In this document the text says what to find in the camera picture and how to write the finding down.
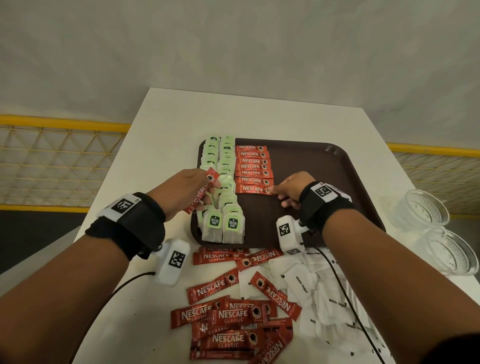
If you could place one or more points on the person's left hand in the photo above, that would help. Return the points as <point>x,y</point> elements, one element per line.
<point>176,191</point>

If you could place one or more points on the person's right hand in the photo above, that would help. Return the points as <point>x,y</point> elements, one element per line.
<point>294,185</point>

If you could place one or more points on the brown tray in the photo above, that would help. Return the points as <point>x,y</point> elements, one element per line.
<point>318,168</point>

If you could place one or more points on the row of red Nescafe sachets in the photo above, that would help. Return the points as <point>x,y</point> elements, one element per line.
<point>253,161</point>

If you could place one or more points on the pile of white sugar sachets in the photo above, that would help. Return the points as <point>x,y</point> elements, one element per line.
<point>326,300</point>

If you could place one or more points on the pile of red Nescafe sachets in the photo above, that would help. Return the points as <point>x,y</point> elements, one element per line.
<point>232,315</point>

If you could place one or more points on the person's right forearm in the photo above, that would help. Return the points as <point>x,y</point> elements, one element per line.
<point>405,288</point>

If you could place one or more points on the person's left forearm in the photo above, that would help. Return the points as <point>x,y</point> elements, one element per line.
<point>56,300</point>

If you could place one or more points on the person's dark sleeve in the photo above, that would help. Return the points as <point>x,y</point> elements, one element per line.
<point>453,350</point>

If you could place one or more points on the black right wristband with markers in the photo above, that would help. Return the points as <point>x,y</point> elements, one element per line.
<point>322,210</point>

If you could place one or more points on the black wristband with markers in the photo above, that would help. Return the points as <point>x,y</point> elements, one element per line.
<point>135,225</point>
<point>322,210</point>

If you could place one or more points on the black left wristband with markers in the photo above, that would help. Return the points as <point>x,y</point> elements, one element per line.
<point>135,225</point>

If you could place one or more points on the yellow mesh railing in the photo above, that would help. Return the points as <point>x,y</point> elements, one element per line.
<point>56,165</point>
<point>438,172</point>

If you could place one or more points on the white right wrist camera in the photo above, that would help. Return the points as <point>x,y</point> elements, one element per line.
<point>288,234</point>

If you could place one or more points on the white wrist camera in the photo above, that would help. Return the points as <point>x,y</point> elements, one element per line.
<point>172,262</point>
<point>288,234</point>

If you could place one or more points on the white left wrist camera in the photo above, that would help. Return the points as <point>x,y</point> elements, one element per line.
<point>172,262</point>

